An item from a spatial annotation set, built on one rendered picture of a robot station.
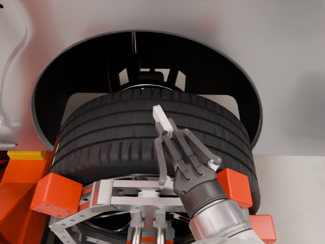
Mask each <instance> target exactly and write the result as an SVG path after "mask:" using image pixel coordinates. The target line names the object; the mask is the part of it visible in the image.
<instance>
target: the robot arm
mask: <svg viewBox="0 0 325 244"><path fill-rule="evenodd" d="M153 117H154V119H155V121H156V123H155V130H156V132H157V134H158V136H159V137H158V138H155V140H154V150H155V155H156V160H157V165H158V171H159V176H160V177H159V185H158V189H160V190H164V189H165V188H166V189H171V190H173V192H174V193H175V194H176V195H178V196H179V198H180V200H181V202H182V204H183V206H184V208H185V210H186V212H187V214H188V216H189V218H190V219H191V221H190V223H189V228H190V230H191V232H192V234H193V236H194V238H195V240H196V242H193V243H191V244H265V243H264V242H263V241H262V240H261V239H260V238H259V237H258V236H257V234H256V233H255V232H254V230H253V229H252V227H251V224H250V223H249V222H248V221H247V219H246V217H245V215H244V214H243V212H242V211H241V209H240V207H239V206H238V204H237V202H236V201H235V200H233V199H228V195H227V194H226V192H225V190H224V189H223V187H222V185H221V184H220V182H219V181H218V180H217V173H216V170H217V169H218V168H219V167H220V164H221V162H222V159H221V158H219V157H218V156H216V155H214V154H212V153H211V152H210V151H209V150H208V149H207V147H206V146H205V145H204V144H203V143H202V142H201V141H200V140H199V139H198V138H197V137H196V136H195V135H194V134H193V133H192V132H191V131H190V130H189V129H187V128H185V129H184V130H179V129H178V128H177V127H176V125H175V123H174V121H173V120H172V119H171V118H169V119H168V118H167V117H166V115H165V114H164V112H163V110H162V108H161V106H160V105H157V106H154V107H153ZM172 136H173V140H174V142H175V143H176V145H177V147H178V149H179V151H180V153H181V154H182V156H183V158H184V160H185V162H186V164H185V163H184V161H183V160H182V159H181V158H180V156H179V154H178V152H177V151H176V149H175V147H174V145H173V143H172V141H171V139H170V138H172ZM162 145H163V147H164V149H165V151H166V153H167V155H168V157H169V159H170V161H171V162H172V164H173V166H174V169H175V172H176V174H175V179H174V182H172V181H171V178H170V177H169V176H167V168H166V164H165V159H164V154H163V148H162ZM189 146H190V147H191V148H192V149H193V150H194V152H195V153H196V154H197V155H198V156H199V157H200V158H201V159H202V160H203V161H204V162H205V163H206V164H207V166H206V165H204V164H202V163H200V162H199V161H198V160H197V158H196V156H195V155H194V154H193V153H192V151H191V149H190V148H189Z"/></svg>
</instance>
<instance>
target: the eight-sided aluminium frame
mask: <svg viewBox="0 0 325 244"><path fill-rule="evenodd" d="M158 185H159V181H137V180H115V179H108V180H100V181H97V182H94V183H93V184H92V185H90V186H88V187H87V188H85V189H83V190H82V193H81V198H80V203H79V208H78V212H76V213H74V214H72V215H70V216H68V217H66V218H64V219H62V218H58V217H55V216H51V218H50V222H49V227H50V228H51V231H53V232H54V233H55V234H56V235H57V236H58V237H59V238H60V240H61V241H62V242H63V243H64V244H86V242H87V241H90V242H94V243H97V244H127V242H124V241H120V240H117V239H113V238H110V237H106V236H103V235H100V234H97V233H93V232H90V231H86V230H85V229H83V228H82V227H81V225H80V224H79V222H81V221H84V220H86V219H88V218H91V217H93V216H95V215H98V214H100V213H103V212H108V211H144V212H155V211H164V212H184V213H187V212H186V210H185V208H184V206H183V204H182V202H181V200H180V198H179V196H178V198H153V197H119V194H132V195H138V193H159V195H176V194H175V193H174V192H173V190H171V189H166V188H165V189H164V190H160V189H158ZM242 212H243V214H244V215H245V217H246V219H247V221H248V222H249V223H251V221H250V215H249V209H247V208H246V209H244V210H242Z"/></svg>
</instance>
